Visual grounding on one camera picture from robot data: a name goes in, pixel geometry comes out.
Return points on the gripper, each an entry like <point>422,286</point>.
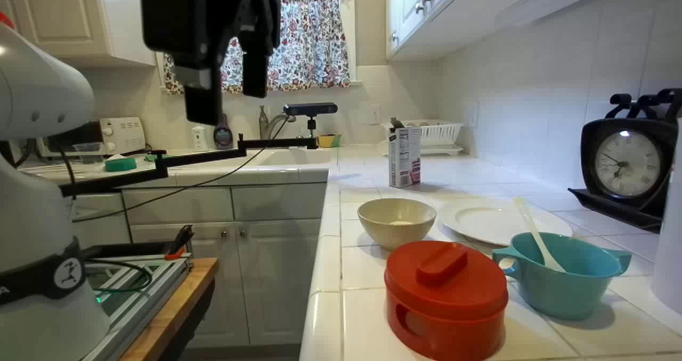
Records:
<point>186,15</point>

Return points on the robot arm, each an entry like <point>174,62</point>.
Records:
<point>37,100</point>

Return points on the grey bowl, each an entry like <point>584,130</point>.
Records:
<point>397,228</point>

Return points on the white plastic spoon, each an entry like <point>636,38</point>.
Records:
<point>535,233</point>

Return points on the blue bowl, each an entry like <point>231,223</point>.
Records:
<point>565,294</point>

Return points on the silver tap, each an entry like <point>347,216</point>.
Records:
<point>265,124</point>

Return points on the dark bottle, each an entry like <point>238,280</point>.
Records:
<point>223,136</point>

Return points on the white soap dispenser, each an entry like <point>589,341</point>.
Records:
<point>199,139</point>

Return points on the floral curtain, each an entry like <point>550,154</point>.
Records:
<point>311,47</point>

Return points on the white sink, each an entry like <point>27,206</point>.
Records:
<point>295,157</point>

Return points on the yellow green sponge holder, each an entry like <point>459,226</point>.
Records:
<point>329,141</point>

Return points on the white toaster oven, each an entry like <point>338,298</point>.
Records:
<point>122,134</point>

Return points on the white drawer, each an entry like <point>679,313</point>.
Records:
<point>278,201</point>
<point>178,205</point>

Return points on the clear plastic container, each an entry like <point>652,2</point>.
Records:
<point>88,152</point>

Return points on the red and black clamp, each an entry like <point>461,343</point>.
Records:
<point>180,241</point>

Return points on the white carton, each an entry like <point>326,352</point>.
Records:
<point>405,158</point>

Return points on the white dish rack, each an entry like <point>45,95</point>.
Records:
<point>434,133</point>

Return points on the white cabinet door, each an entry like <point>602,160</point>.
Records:
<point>213,292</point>
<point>278,281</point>

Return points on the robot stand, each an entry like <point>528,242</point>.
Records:
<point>160,297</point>

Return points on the red pot lid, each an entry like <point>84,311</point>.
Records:
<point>445,281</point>

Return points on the white plate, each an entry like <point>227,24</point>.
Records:
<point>490,222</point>

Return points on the red pot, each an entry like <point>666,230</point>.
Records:
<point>442,329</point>

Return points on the black clock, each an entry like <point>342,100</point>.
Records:
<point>627,164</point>

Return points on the camera on mount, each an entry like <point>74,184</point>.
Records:
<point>310,109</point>

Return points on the wall socket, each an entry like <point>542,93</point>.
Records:
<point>375,114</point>

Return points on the cream wall cabinet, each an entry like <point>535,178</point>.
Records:
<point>64,15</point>

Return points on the white wall cabinet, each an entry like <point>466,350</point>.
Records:
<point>458,9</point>

